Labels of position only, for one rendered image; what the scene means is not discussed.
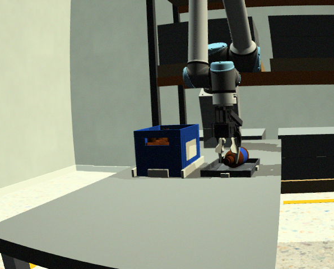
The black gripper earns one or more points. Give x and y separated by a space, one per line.
226 128

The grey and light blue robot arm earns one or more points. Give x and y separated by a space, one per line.
207 64

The dark blue crate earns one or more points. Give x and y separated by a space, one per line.
183 148

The cream flat bar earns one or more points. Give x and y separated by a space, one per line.
164 173

